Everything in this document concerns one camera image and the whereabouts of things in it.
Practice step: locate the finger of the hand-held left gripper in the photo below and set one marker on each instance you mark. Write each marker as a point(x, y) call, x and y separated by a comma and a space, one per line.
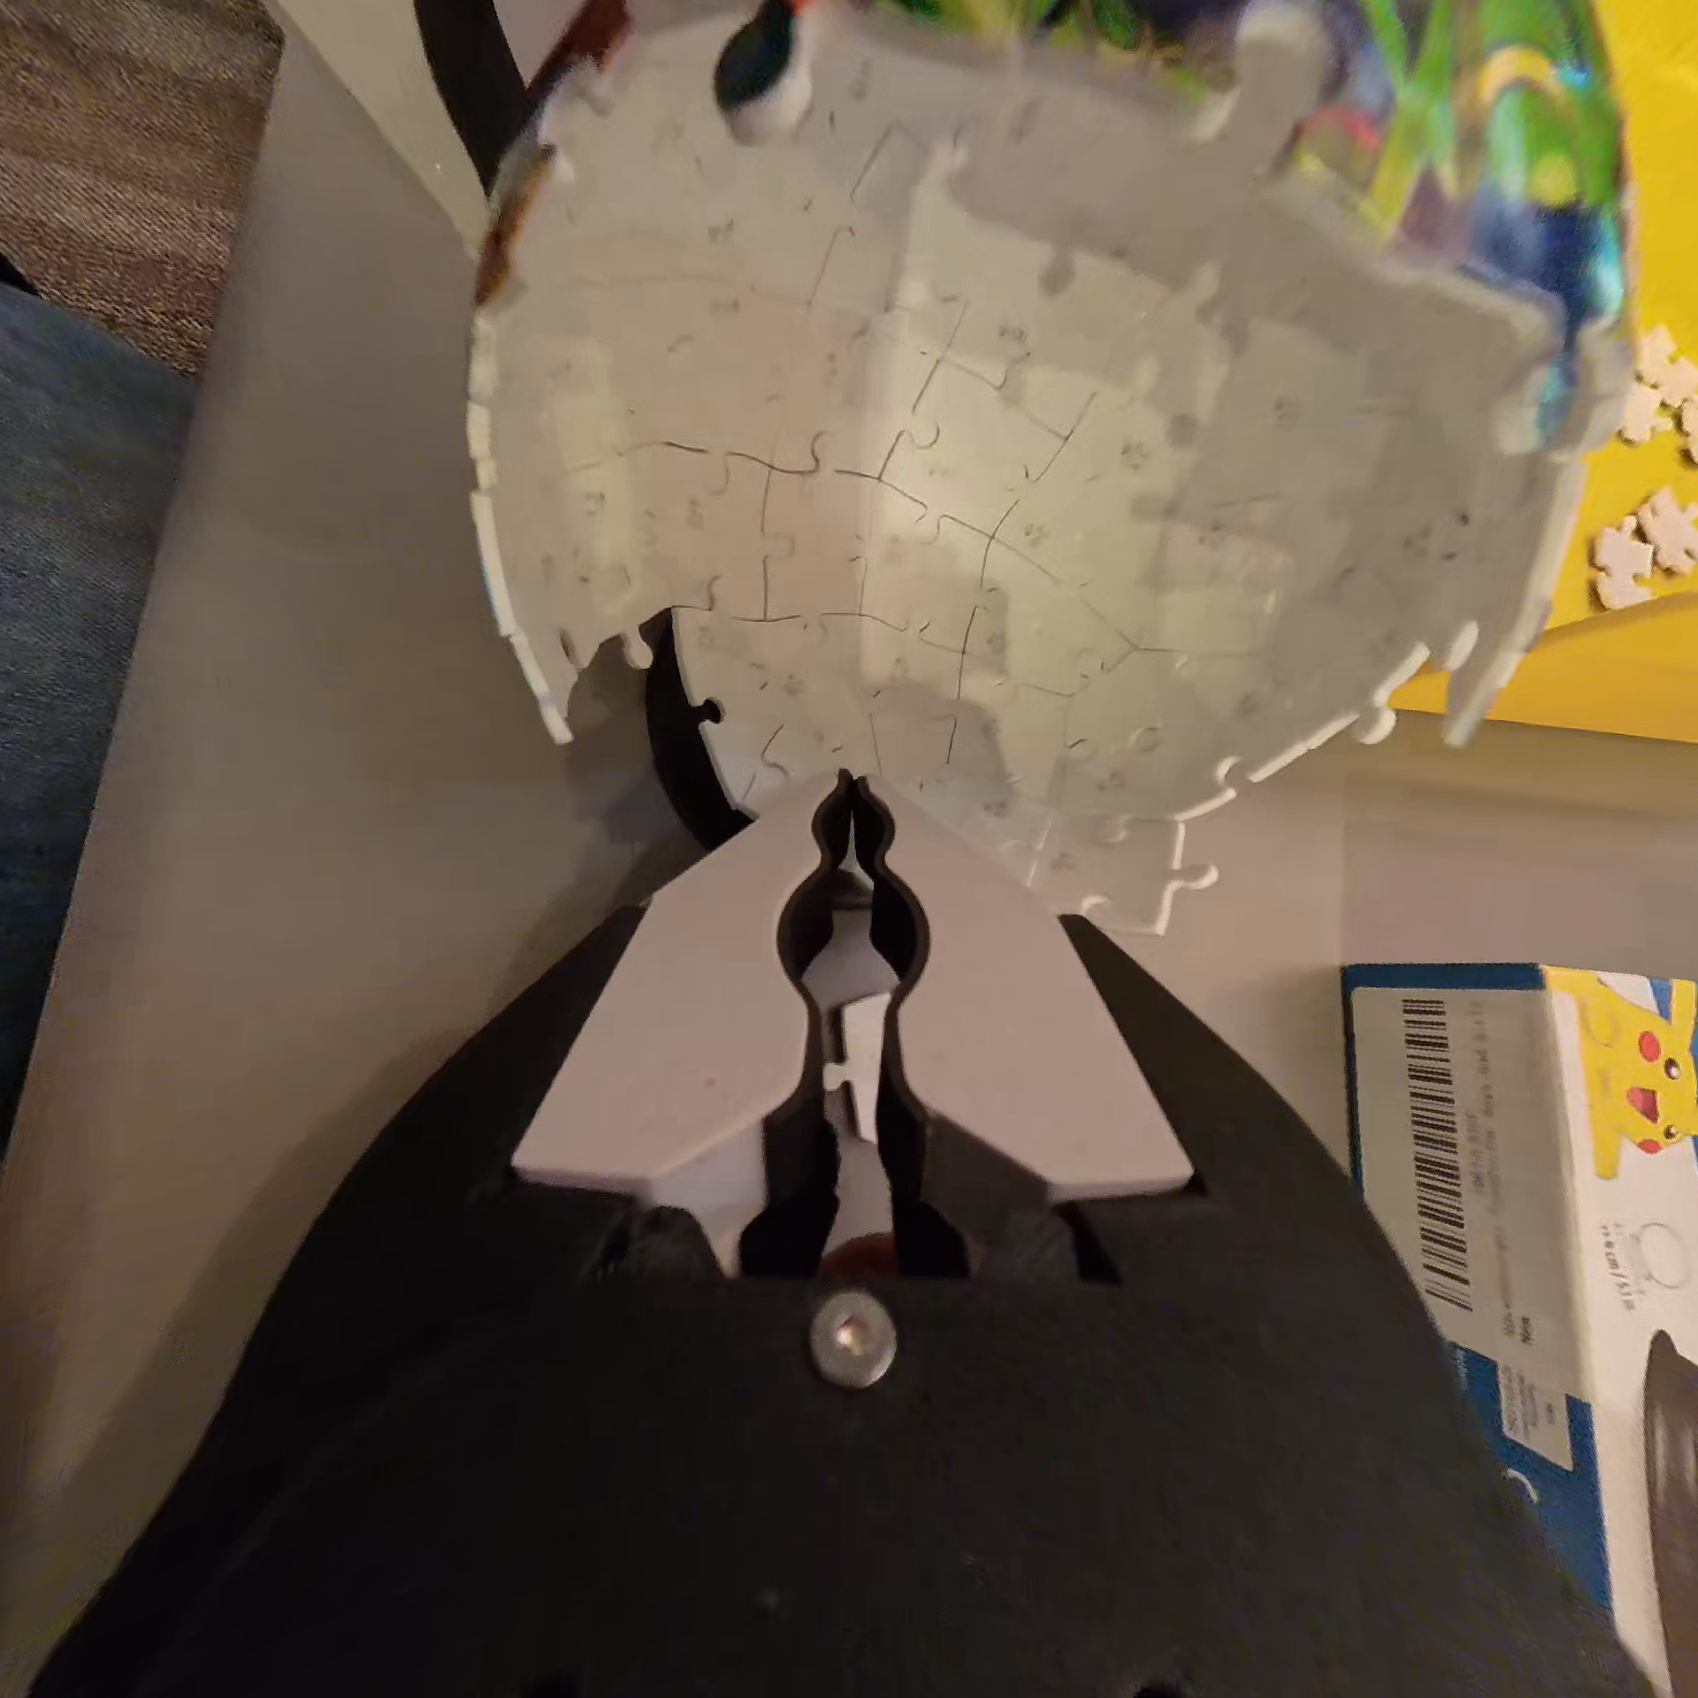
point(465, 67)

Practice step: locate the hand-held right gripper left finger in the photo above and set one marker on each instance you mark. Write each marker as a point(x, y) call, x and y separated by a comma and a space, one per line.
point(662, 1048)

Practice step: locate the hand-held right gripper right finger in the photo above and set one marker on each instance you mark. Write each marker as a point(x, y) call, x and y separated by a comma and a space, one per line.
point(1035, 1048)

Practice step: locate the single white puzzle piece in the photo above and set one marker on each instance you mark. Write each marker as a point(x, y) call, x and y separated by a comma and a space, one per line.
point(857, 1061)

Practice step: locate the colourful puzzle ball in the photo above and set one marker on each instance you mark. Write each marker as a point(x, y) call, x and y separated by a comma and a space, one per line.
point(929, 464)

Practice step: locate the black round ball stand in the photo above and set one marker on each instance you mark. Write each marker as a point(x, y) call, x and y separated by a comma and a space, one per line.
point(683, 757)

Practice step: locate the blue puzzle box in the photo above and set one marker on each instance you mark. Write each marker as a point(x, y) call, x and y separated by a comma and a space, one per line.
point(1498, 1195)

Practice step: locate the scattered white puzzle pieces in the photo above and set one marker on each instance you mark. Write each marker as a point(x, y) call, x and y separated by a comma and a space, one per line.
point(1665, 524)

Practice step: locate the person's blue jeans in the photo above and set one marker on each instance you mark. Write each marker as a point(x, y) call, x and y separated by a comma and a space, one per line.
point(81, 596)

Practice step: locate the yellow plastic tray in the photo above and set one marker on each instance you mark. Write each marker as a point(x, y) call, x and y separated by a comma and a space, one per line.
point(1658, 133)

